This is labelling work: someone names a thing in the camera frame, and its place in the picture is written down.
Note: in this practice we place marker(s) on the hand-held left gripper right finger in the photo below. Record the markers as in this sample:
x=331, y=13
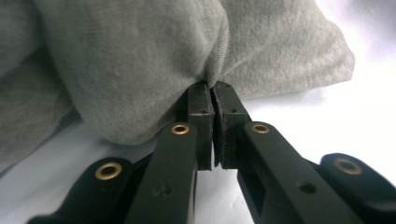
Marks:
x=229, y=124

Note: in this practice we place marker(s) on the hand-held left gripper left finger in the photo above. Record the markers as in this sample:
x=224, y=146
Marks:
x=200, y=124

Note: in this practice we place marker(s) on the grey shorts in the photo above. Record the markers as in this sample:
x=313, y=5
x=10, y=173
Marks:
x=124, y=62

